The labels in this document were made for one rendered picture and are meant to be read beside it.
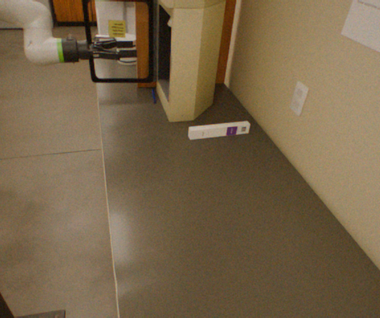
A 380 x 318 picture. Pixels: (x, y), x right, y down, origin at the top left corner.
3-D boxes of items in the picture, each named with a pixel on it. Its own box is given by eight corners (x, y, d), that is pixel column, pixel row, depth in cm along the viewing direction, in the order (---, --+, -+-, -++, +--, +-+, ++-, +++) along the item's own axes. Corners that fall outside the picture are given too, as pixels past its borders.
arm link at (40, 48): (29, 69, 123) (22, 61, 112) (25, 38, 122) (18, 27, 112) (66, 68, 127) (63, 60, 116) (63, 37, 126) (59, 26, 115)
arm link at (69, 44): (65, 59, 128) (65, 68, 121) (61, 30, 121) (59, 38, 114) (81, 59, 129) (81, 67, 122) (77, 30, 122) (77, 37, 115)
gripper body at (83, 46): (77, 44, 117) (102, 43, 119) (77, 37, 123) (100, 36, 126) (79, 63, 122) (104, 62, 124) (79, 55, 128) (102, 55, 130)
